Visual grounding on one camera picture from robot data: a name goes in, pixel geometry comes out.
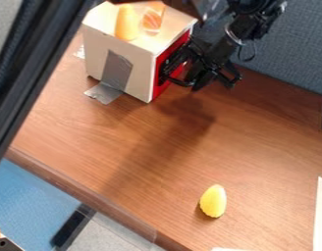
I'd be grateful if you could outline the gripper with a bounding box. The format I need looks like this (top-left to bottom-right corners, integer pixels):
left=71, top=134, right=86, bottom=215
left=183, top=29, right=245, bottom=93

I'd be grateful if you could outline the red drawer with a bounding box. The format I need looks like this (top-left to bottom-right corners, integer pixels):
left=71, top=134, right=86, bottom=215
left=150, top=28, right=197, bottom=102

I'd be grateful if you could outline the toy salmon sushi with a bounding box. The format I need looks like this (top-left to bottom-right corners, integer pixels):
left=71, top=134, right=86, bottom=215
left=140, top=1, right=168, bottom=33

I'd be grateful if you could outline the grey tape strip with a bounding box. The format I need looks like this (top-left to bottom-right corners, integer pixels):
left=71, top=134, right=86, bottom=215
left=81, top=49, right=135, bottom=106

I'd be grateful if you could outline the orange toy carrot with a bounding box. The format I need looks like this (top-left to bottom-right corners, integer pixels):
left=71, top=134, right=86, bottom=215
left=113, top=3, right=140, bottom=42

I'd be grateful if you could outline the yellow toy lemon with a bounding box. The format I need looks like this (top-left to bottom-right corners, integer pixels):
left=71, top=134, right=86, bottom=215
left=197, top=183, right=229, bottom=219

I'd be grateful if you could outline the black metal frame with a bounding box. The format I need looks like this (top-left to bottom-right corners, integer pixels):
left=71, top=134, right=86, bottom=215
left=0, top=0, right=106, bottom=172

